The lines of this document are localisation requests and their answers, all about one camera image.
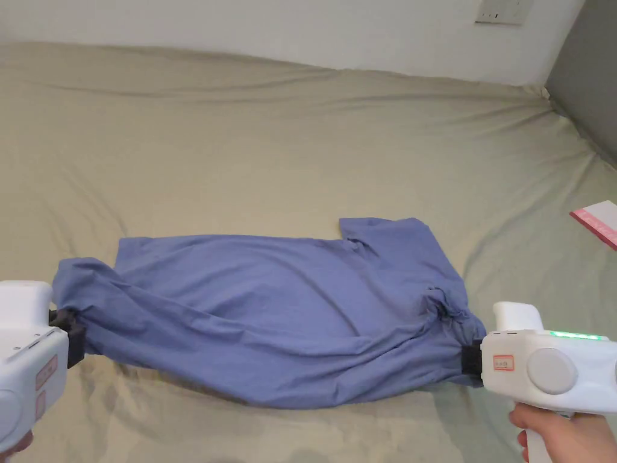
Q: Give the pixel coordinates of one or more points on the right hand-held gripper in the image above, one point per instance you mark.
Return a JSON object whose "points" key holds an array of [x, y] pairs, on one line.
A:
{"points": [[549, 366]]}

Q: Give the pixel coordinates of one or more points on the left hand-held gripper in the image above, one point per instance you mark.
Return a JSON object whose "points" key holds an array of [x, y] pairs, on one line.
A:
{"points": [[24, 357]]}

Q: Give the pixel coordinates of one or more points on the person's right hand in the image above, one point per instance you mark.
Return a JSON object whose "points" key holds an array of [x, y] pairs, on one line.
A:
{"points": [[578, 434]]}

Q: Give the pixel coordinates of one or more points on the white wall socket plate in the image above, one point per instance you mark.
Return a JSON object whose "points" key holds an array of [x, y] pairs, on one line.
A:
{"points": [[499, 10]]}

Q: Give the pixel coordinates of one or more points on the pink and white card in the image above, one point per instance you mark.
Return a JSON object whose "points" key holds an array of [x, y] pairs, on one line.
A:
{"points": [[597, 222]]}

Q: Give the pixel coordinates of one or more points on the person's left hand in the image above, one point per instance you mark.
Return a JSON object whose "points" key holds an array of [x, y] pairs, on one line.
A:
{"points": [[14, 444]]}

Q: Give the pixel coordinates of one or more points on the bed with beige sheet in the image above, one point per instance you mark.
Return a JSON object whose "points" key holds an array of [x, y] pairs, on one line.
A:
{"points": [[270, 144]]}

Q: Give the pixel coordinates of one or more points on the grey padded headboard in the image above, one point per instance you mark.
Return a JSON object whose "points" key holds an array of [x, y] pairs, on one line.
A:
{"points": [[585, 72]]}

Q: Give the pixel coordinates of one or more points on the blue shirt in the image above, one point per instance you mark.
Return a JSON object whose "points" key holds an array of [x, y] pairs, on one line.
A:
{"points": [[270, 308]]}

